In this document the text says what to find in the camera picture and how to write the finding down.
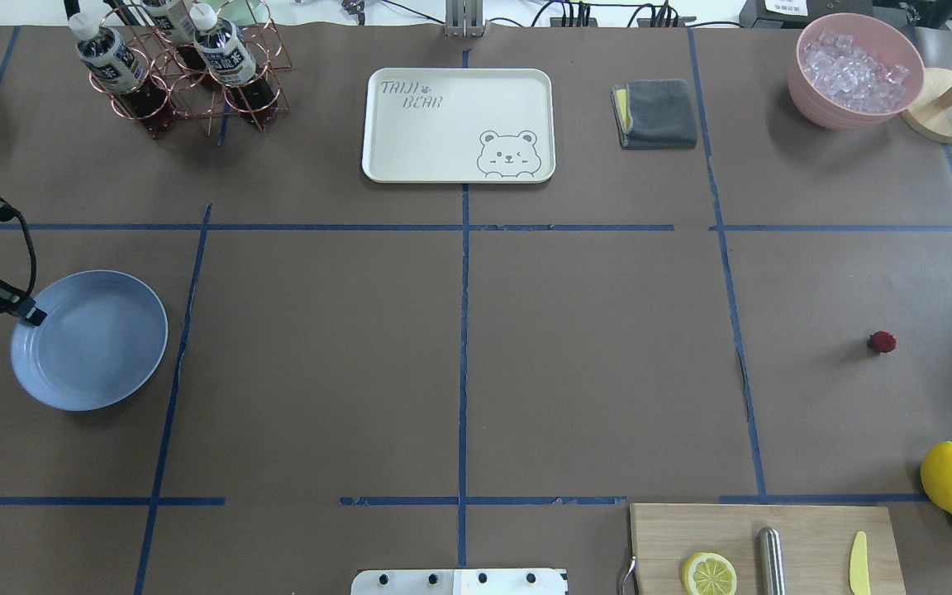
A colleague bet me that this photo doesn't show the red strawberry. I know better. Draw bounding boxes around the red strawberry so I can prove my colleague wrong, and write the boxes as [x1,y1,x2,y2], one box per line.
[866,331,897,355]

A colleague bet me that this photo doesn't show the blue round plate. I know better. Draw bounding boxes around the blue round plate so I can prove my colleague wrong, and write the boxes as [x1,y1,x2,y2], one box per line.
[11,269,169,412]

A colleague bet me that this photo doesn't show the cream bear tray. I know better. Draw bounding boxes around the cream bear tray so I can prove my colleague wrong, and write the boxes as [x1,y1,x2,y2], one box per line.
[360,68,556,184]

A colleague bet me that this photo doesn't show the grey folded cloth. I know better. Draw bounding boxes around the grey folded cloth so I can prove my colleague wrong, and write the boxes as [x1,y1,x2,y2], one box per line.
[611,79,697,150]

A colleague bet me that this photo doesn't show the tea bottle middle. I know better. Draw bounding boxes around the tea bottle middle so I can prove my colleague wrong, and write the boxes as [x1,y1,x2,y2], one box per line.
[188,2,277,125]

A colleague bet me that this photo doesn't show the tea bottle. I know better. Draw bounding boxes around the tea bottle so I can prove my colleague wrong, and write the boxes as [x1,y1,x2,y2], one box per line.
[142,1,196,45]
[68,12,174,133]
[188,2,277,125]

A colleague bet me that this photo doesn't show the half lemon slice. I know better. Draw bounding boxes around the half lemon slice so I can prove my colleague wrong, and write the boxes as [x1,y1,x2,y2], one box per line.
[680,551,738,595]

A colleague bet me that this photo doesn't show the tea bottle rear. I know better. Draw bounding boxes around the tea bottle rear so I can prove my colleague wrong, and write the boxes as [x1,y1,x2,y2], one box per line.
[142,1,196,45]

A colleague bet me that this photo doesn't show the wooden cutting board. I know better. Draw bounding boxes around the wooden cutting board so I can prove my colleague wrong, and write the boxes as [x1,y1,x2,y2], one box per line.
[628,503,907,595]

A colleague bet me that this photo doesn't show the tea bottle front left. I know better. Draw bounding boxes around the tea bottle front left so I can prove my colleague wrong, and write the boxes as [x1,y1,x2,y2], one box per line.
[68,12,174,133]

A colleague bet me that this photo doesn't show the pink bowl of ice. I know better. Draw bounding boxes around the pink bowl of ice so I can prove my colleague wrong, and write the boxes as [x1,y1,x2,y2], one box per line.
[788,12,925,131]

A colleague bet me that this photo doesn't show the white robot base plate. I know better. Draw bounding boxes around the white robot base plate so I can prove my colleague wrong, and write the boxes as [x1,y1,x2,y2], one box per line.
[350,568,569,594]

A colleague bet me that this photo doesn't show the copper wire bottle rack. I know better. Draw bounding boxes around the copper wire bottle rack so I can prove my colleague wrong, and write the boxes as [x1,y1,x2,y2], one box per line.
[91,1,293,132]

